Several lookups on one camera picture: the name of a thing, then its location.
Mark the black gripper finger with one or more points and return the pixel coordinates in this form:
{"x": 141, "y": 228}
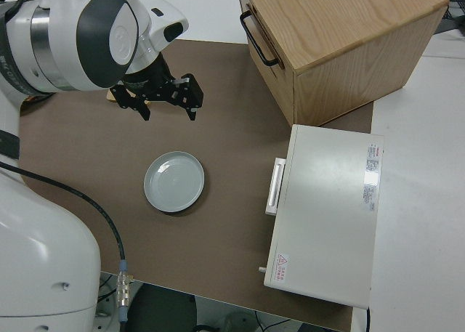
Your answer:
{"x": 192, "y": 96}
{"x": 130, "y": 101}

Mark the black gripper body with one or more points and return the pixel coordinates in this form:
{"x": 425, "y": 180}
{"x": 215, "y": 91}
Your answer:
{"x": 152, "y": 81}

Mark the gray round plate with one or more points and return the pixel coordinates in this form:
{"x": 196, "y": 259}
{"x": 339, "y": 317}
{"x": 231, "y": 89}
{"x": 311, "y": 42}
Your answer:
{"x": 176, "y": 183}

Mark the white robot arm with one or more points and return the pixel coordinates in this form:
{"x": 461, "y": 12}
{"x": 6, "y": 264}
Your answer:
{"x": 61, "y": 37}
{"x": 43, "y": 255}

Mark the brown table mat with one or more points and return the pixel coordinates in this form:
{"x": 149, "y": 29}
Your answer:
{"x": 236, "y": 146}

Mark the wooden drawer box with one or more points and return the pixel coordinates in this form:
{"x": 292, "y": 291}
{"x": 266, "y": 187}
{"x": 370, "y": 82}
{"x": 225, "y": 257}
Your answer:
{"x": 345, "y": 27}

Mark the white toaster oven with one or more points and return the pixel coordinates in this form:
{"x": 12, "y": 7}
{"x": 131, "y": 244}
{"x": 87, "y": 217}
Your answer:
{"x": 327, "y": 219}

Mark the black mesh panel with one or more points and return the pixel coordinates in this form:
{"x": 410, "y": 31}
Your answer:
{"x": 456, "y": 5}

